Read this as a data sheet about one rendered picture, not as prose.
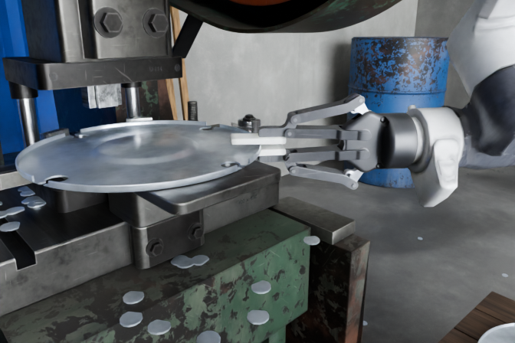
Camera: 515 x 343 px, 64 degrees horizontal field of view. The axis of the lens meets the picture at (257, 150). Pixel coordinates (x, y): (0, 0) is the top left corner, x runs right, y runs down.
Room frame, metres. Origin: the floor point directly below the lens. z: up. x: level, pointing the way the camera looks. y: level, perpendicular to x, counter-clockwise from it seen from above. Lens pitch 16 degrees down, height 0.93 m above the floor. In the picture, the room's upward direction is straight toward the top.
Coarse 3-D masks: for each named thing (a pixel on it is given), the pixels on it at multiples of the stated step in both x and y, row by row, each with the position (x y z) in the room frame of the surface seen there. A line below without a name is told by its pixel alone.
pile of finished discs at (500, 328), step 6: (504, 324) 0.69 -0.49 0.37; (510, 324) 0.69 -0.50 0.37; (492, 330) 0.68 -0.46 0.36; (498, 330) 0.68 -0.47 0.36; (504, 330) 0.68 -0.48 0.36; (510, 330) 0.68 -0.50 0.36; (486, 336) 0.66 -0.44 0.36; (492, 336) 0.66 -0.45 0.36; (498, 336) 0.66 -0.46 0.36; (504, 336) 0.66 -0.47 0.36; (510, 336) 0.66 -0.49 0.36; (480, 342) 0.65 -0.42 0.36; (486, 342) 0.65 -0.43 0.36; (492, 342) 0.65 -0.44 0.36; (498, 342) 0.65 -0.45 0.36; (504, 342) 0.65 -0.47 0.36; (510, 342) 0.65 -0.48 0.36
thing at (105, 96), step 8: (88, 88) 0.57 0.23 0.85; (96, 88) 0.57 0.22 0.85; (104, 88) 0.58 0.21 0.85; (112, 88) 0.58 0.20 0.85; (88, 96) 0.57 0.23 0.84; (96, 96) 0.57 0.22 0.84; (104, 96) 0.58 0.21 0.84; (112, 96) 0.58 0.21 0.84; (120, 96) 0.60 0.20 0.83; (88, 104) 0.57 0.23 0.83; (96, 104) 0.58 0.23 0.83; (104, 104) 0.57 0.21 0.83; (112, 104) 0.58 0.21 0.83; (120, 104) 0.60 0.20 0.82
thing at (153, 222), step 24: (264, 168) 0.43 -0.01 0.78; (120, 192) 0.46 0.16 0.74; (144, 192) 0.37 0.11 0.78; (168, 192) 0.36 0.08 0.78; (192, 192) 0.36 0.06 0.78; (216, 192) 0.36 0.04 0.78; (240, 192) 0.38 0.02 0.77; (120, 216) 0.46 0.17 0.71; (144, 216) 0.44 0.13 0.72; (168, 216) 0.46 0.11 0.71; (192, 216) 0.49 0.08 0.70; (144, 240) 0.44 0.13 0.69; (168, 240) 0.46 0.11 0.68; (192, 240) 0.49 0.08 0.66; (144, 264) 0.44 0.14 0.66
